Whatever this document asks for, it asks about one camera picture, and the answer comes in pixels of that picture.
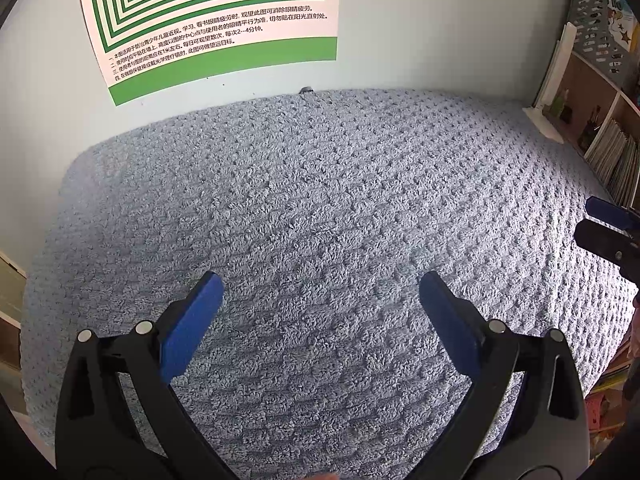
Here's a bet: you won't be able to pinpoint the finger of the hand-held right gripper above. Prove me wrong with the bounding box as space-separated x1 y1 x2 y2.
585 196 640 234
575 220 640 281

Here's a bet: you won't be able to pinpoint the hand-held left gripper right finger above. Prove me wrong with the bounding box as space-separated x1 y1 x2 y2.
400 271 586 480

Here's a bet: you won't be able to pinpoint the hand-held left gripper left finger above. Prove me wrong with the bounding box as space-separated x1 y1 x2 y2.
55 271 241 480

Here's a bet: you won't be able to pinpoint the row of books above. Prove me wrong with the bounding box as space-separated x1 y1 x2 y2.
584 119 640 208

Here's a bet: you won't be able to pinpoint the small green bottle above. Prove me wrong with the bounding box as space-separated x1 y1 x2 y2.
550 89 573 122

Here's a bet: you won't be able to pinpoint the wooden bookshelf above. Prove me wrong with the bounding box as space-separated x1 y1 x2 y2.
537 0 640 211

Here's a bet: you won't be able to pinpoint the colourful stacked items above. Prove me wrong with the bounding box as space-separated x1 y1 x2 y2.
585 360 632 441

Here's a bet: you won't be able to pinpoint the blue-grey knitted blanket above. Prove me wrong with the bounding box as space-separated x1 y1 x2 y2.
22 87 638 480

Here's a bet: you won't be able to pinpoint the grey patterned board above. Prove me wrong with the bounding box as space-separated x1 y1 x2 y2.
570 0 640 81

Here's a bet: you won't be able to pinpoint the cream door frame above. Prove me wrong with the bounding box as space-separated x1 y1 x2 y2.
0 250 27 401

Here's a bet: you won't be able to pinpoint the green striped wall poster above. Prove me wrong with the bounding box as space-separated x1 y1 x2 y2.
76 0 342 107

